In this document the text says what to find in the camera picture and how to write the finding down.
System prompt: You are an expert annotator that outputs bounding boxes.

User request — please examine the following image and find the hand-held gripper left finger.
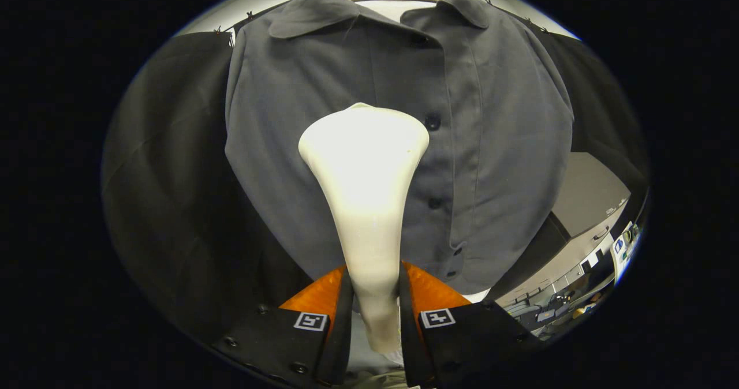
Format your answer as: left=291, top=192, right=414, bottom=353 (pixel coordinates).
left=212, top=268, right=354, bottom=388

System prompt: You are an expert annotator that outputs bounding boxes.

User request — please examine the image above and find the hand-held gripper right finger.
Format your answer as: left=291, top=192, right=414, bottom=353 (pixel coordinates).
left=398, top=260, right=543, bottom=388

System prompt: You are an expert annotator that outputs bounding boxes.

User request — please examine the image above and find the white garment steamer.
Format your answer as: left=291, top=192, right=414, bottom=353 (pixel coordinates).
left=298, top=102, right=430, bottom=355

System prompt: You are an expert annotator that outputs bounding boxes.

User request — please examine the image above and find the grey button-up shirt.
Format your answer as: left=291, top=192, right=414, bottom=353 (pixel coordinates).
left=224, top=0, right=574, bottom=296

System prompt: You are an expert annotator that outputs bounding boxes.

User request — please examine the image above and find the white desk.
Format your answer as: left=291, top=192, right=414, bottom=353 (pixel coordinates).
left=611, top=220, right=641, bottom=286

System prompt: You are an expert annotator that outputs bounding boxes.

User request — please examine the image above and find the grey cabinet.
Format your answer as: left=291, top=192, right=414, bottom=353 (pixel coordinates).
left=497, top=151, right=631, bottom=320

